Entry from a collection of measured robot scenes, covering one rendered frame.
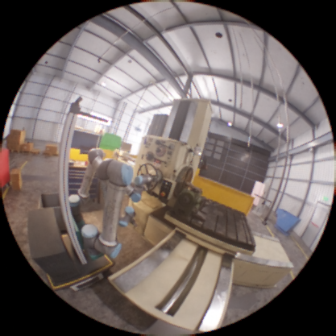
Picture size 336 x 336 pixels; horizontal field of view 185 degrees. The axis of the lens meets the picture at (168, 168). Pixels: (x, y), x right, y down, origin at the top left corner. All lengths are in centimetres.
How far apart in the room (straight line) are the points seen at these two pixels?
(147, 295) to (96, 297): 86
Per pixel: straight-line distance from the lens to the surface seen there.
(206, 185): 374
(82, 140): 283
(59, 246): 102
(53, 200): 227
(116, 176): 59
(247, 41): 699
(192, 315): 105
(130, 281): 96
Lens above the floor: 165
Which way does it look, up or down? 7 degrees down
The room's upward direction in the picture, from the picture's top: 17 degrees clockwise
